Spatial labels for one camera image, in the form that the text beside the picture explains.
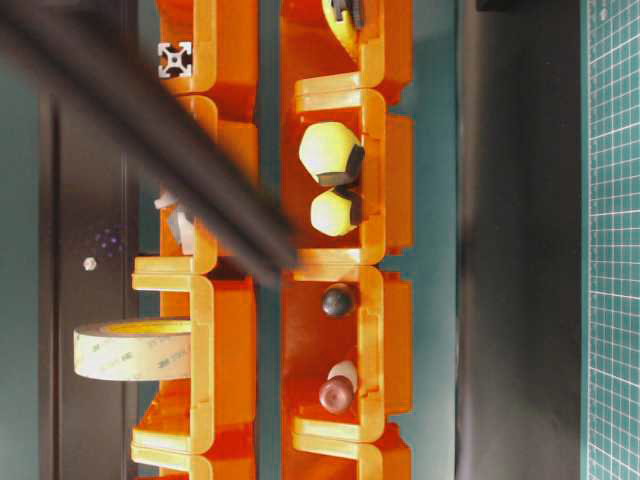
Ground black aluminium extrusion frame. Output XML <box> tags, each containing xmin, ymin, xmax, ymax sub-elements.
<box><xmin>1</xmin><ymin>1</ymin><xmax>299</xmax><ymax>286</ymax></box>

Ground orange container rack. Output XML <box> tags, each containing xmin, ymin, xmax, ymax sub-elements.
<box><xmin>131</xmin><ymin>1</ymin><xmax>414</xmax><ymax>479</ymax></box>

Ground silver corner brackets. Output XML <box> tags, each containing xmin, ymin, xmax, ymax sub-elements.
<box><xmin>154</xmin><ymin>191</ymin><xmax>195</xmax><ymax>255</ymax></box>

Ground yellow tape measure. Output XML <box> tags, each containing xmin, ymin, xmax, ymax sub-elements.
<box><xmin>321</xmin><ymin>0</ymin><xmax>364</xmax><ymax>61</ymax></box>

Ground roll of double-sided tape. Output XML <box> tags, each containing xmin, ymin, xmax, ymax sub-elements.
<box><xmin>74</xmin><ymin>319</ymin><xmax>191</xmax><ymax>382</ymax></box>

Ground green cutting mat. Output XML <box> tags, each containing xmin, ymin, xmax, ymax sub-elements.
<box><xmin>581</xmin><ymin>0</ymin><xmax>639</xmax><ymax>479</ymax></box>

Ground black handle tool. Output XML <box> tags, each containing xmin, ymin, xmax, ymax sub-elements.
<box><xmin>321</xmin><ymin>283</ymin><xmax>357</xmax><ymax>318</ymax></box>

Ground red white handle tool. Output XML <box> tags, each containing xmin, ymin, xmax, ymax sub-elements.
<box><xmin>327</xmin><ymin>360</ymin><xmax>358</xmax><ymax>392</ymax></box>

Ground brown handle tool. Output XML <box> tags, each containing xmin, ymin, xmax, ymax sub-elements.
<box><xmin>318</xmin><ymin>375</ymin><xmax>354</xmax><ymax>415</ymax></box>

